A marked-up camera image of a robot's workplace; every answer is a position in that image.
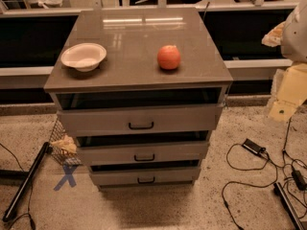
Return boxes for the grey bottom drawer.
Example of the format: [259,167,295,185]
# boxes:
[89,167,201,187]

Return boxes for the grey drawer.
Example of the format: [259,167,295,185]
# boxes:
[77,141,209,166]
[89,167,201,187]
[58,104,223,137]

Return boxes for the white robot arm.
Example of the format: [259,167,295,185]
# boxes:
[262,0,307,122]

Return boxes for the grey drawer cabinet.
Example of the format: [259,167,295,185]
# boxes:
[44,8,232,174]

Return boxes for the grey top drawer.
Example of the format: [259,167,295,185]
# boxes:
[58,104,223,137]

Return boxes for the grey middle drawer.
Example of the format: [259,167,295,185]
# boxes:
[77,141,209,166]

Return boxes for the red apple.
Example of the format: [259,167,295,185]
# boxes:
[157,45,180,70]

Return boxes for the white bowl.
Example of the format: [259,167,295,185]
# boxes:
[60,43,106,72]

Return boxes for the crumpled paper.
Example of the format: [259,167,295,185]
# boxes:
[51,135,77,154]

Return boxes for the black power adapter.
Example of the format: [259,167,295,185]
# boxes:
[242,139,266,155]

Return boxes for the blue tape cross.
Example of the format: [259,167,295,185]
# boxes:
[54,165,78,191]

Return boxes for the black bar left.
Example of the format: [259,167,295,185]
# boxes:
[2,142,50,222]

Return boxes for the black bar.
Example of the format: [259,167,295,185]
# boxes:
[2,142,50,222]
[273,182,307,230]

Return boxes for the black power brick right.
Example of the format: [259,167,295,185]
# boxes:
[292,170,307,191]

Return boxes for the black bar right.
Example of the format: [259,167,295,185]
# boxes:
[273,182,307,230]

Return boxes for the wire mesh basket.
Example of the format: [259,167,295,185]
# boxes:
[49,120,82,166]

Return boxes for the black cable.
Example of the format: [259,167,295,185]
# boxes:
[221,117,307,230]
[0,142,36,230]

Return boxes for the black cable left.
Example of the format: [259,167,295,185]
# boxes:
[0,142,36,230]

